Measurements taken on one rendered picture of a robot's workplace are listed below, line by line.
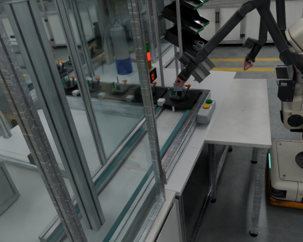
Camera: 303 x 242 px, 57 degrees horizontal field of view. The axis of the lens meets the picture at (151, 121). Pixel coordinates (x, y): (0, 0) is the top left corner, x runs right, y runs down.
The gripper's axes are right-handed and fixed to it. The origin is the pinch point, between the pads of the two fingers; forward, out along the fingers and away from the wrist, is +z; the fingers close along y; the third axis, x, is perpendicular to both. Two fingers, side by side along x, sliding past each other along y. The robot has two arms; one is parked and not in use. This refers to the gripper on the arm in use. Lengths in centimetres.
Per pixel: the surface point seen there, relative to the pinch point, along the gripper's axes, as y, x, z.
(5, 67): 134, -27, -64
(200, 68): -33.6, 6.3, -2.2
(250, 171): -45, 107, 49
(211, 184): 1, 75, 50
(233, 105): -14.7, 41.1, -7.0
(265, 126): 6, 58, -22
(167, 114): 15.8, 8.6, 14.0
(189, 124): 30.1, 20.8, -2.5
